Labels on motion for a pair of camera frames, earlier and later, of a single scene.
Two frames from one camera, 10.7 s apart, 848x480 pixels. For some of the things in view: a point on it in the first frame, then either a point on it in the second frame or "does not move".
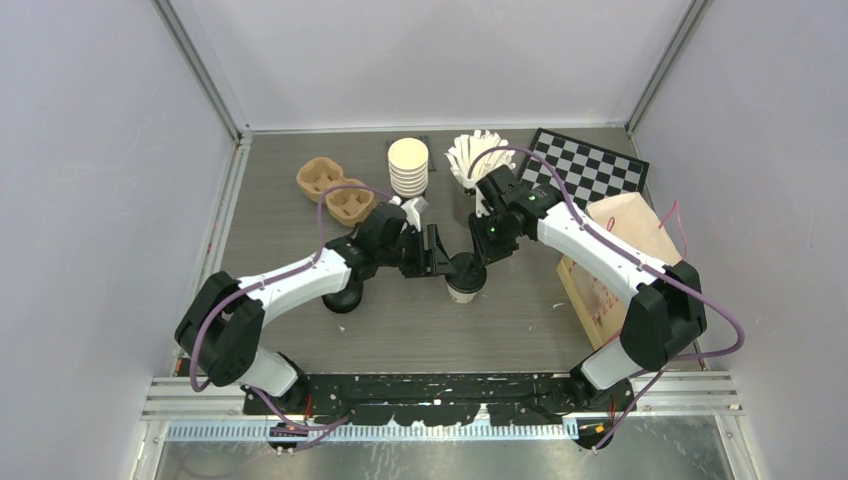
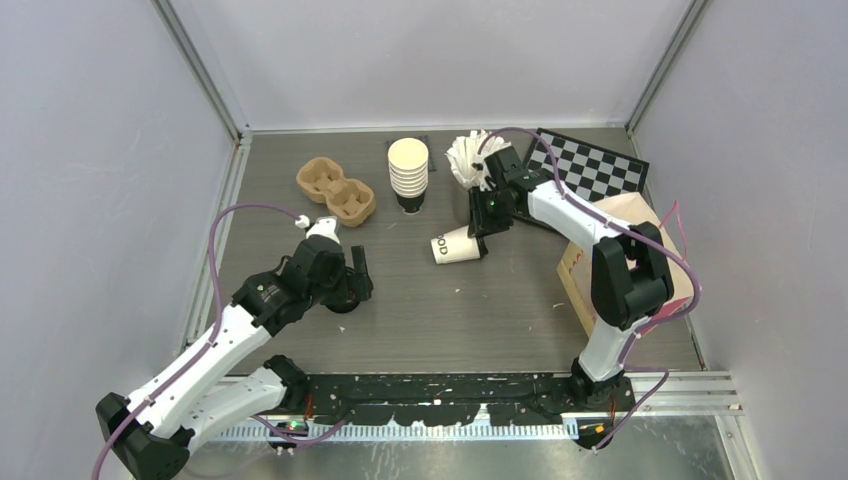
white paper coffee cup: [457, 295] → [455, 246]
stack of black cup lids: [346, 299] does not move
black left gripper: [420, 267] → [358, 283]
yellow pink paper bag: [603, 308] does not move
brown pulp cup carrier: [348, 205] does not move
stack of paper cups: [408, 160] does not move
